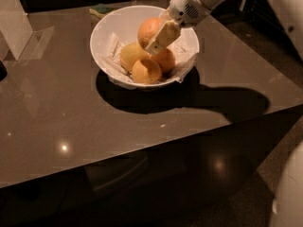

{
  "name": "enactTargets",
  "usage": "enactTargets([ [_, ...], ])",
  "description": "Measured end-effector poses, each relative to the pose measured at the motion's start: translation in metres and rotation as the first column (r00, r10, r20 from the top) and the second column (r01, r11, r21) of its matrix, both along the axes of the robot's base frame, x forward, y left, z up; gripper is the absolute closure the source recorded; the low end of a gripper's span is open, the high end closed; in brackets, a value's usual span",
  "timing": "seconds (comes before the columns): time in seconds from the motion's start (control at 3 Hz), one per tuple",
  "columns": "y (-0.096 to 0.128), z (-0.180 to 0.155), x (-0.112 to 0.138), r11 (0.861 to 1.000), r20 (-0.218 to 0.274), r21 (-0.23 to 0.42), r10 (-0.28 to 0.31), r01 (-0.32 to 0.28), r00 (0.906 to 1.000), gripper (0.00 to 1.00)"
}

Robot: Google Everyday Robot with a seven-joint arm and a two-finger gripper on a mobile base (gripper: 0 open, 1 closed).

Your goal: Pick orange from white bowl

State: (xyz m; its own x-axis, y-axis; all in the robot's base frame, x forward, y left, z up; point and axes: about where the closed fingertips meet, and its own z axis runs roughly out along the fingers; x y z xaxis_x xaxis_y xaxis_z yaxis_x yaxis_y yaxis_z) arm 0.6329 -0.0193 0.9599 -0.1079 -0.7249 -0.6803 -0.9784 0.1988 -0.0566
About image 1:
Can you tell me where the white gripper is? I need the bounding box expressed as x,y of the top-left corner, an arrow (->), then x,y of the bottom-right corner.
145,0 -> 210,55

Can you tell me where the orange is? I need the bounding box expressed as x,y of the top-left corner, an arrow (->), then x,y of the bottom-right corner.
137,17 -> 162,48
152,48 -> 175,74
132,58 -> 162,84
119,42 -> 150,72

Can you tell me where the white bowl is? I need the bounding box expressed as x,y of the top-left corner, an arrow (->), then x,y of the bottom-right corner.
90,6 -> 200,90

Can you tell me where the dark round object left edge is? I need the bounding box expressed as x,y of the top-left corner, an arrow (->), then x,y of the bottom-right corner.
0,61 -> 8,81

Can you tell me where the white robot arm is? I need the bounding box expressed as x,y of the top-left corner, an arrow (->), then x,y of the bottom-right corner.
140,0 -> 225,55

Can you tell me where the white paper liner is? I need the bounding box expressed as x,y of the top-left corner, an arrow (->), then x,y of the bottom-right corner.
97,33 -> 199,89

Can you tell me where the green yellow sponge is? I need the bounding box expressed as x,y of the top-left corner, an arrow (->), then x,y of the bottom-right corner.
89,4 -> 114,19

